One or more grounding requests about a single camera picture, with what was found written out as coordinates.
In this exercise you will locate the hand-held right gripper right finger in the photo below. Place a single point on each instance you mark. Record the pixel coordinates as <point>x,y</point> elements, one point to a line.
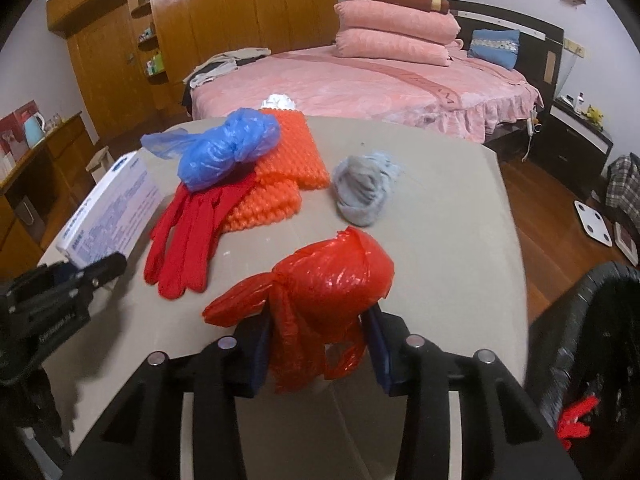
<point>377,355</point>

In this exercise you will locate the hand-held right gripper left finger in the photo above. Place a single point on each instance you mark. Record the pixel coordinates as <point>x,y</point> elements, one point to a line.
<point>257,360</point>

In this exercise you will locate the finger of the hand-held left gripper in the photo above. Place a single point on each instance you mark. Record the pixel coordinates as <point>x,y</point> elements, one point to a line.
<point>102,270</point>
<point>64,272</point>

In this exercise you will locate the white paper box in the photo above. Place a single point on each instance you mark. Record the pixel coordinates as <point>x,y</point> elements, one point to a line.
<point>110,210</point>

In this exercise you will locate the red plastic bag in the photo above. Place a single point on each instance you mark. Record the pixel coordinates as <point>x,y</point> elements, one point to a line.
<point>325,280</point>

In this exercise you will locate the red gloves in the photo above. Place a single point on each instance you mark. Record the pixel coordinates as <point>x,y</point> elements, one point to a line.
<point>190,240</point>

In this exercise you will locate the grey sock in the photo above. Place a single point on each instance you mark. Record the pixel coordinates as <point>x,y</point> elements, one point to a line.
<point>360,190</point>

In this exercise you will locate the blue plastic bag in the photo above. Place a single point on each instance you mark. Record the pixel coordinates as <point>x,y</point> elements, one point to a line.
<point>225,150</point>

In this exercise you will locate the orange foam net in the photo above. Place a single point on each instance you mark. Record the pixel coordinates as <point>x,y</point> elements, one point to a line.
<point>285,170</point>

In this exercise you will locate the red fabric piece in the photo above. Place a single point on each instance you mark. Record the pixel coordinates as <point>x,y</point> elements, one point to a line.
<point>575,417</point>

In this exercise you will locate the black bin with bag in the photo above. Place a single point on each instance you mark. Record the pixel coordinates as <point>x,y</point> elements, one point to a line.
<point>590,340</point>

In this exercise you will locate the person's left forearm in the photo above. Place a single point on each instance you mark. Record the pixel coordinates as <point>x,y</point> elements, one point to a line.
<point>25,410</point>

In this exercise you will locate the wooden sideboard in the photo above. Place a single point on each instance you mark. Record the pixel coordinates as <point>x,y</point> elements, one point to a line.
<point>45,180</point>

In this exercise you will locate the small wooden stool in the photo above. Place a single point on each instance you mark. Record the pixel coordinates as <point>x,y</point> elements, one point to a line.
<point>97,162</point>

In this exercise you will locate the beige table cloth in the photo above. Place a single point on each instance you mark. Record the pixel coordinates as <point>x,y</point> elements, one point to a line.
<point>440,240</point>

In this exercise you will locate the light blue kettle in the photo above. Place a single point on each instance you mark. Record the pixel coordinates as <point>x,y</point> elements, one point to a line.
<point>34,130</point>

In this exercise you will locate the red box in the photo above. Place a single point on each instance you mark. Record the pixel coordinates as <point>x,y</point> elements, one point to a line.
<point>12,132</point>

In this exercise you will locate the pile of clothes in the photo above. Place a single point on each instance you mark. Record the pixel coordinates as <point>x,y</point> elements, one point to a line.
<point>225,62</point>

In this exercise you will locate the white bathroom scale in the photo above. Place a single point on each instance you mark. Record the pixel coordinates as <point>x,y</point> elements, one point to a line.
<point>594,222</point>

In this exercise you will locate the pink bedspread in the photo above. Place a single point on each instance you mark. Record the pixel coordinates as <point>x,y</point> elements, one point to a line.
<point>360,90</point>

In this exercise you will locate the bathroom scale with red panel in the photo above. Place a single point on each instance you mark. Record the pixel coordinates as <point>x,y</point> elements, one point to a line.
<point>627,244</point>

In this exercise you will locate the dark nightstand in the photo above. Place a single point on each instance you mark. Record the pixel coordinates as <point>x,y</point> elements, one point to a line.
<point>570,145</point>

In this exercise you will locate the wooden wardrobe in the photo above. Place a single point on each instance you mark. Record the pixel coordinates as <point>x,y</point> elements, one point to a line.
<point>225,10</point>

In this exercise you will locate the plaid jacket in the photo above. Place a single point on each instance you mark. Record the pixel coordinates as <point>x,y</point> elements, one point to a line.
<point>625,185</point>

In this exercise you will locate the yellow plush toy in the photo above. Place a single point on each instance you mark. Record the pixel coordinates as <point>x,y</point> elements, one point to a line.
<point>595,114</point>

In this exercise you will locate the blue pillow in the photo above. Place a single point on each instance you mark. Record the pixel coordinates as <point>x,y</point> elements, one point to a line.
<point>494,49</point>

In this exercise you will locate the dark wooden bed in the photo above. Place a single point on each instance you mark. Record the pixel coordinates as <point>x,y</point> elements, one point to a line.
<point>530,45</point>

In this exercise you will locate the wall socket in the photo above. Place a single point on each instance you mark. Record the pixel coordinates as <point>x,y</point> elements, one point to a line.
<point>574,48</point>

